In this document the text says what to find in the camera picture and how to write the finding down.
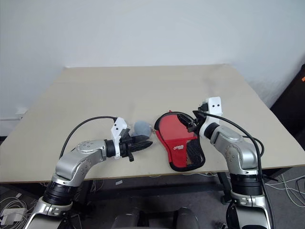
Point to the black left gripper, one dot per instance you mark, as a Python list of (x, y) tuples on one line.
[(126, 148)]

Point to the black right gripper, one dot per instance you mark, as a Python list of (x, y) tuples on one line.
[(198, 120)]

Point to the grey foam ball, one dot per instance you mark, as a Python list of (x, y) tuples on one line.
[(141, 127)]

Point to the red black paddle case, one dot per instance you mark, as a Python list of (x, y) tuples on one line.
[(171, 130)]

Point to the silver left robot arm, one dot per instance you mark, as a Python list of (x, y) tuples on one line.
[(71, 162)]

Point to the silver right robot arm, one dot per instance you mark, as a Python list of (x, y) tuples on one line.
[(240, 152)]

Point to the white sticker under table edge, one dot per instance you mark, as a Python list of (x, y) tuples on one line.
[(118, 183)]

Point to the dark rounded shape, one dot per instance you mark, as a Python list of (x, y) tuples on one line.
[(187, 218), (127, 218)]

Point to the black cabinet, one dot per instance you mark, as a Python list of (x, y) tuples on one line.
[(289, 107)]

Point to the white power adapter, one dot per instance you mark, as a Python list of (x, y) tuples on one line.
[(12, 214)]

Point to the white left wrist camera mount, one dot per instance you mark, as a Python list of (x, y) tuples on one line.
[(118, 128)]

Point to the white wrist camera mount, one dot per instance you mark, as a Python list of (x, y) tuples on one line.
[(118, 128), (214, 105)]

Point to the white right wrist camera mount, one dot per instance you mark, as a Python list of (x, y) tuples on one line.
[(214, 105)]

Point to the black metal table frame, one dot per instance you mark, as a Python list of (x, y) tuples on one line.
[(224, 186)]

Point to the white wall socket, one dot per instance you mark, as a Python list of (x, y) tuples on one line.
[(22, 112)]

